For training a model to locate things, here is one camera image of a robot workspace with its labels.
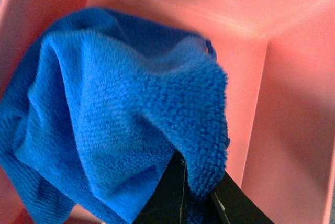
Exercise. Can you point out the pink plastic bin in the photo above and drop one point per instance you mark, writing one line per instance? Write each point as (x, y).
(279, 57)

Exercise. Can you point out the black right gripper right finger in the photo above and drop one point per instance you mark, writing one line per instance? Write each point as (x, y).
(231, 205)

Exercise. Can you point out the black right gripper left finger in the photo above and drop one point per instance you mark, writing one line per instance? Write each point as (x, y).
(168, 204)

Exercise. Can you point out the blue microfiber cloth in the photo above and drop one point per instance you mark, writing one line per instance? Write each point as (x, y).
(96, 109)

